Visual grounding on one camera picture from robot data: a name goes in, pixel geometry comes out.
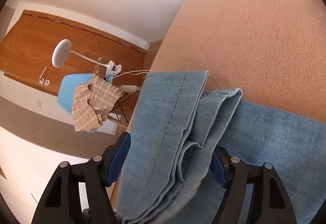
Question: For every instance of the light blue chair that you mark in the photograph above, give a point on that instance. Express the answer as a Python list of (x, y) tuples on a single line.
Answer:
[(66, 91)]

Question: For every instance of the beige fleece blanket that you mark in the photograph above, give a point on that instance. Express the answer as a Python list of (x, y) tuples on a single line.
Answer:
[(274, 50)]

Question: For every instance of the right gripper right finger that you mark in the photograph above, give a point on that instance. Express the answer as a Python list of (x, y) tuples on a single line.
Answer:
[(269, 202)]

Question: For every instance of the beige checked cloth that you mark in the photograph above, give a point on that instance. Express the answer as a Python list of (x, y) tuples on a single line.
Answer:
[(92, 103)]

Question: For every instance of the wooden door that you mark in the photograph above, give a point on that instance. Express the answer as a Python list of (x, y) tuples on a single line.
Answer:
[(41, 49)]

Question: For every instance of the light blue denim jeans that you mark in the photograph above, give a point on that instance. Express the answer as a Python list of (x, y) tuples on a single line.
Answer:
[(175, 128)]

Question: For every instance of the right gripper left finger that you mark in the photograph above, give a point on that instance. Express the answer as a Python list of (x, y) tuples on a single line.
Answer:
[(60, 201)]

